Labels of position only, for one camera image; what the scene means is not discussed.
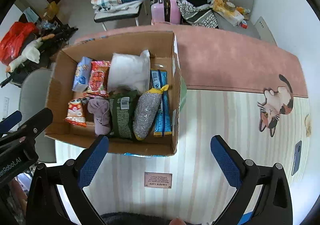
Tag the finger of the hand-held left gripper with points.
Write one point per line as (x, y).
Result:
(11, 120)
(37, 121)

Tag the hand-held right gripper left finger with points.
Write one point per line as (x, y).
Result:
(93, 161)

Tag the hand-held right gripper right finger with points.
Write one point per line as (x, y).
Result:
(225, 161)

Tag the orange snack packet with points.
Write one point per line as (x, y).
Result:
(76, 112)

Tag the cardboard box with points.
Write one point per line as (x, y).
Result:
(61, 87)

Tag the purple cloth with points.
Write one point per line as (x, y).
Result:
(100, 115)

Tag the green snack packet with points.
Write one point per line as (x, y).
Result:
(122, 117)

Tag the blue tissue pack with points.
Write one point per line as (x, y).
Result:
(81, 74)

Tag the silver scrubber with yellow trim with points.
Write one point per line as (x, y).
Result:
(146, 112)

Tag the blue and yellow snack packet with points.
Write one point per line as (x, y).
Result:
(163, 120)

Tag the red snack packet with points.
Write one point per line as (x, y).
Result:
(98, 79)

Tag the white plastic bag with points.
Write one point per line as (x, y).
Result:
(127, 72)

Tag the white power strip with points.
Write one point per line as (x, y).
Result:
(5, 107)

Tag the white goose plush toy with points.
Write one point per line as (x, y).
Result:
(31, 52)

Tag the blue smartphone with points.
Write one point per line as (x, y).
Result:
(297, 157)

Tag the red plastic bag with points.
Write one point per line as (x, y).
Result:
(12, 39)

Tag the black folded stroller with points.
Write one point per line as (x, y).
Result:
(57, 34)

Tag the light blue cloth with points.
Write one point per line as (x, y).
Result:
(31, 15)

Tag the folding bed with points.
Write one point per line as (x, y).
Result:
(117, 16)

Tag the white board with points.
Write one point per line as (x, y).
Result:
(265, 31)

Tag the red and white egg toy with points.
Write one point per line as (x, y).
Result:
(244, 24)

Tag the white tissue packet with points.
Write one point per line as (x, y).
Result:
(233, 17)

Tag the black and white patterned bag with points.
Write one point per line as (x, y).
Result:
(200, 17)

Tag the orange fruit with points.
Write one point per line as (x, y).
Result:
(239, 9)

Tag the brown tape roll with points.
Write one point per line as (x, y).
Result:
(229, 6)

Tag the yellow plastic bag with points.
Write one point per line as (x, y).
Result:
(217, 3)

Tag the pink suitcase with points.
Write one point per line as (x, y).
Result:
(170, 9)

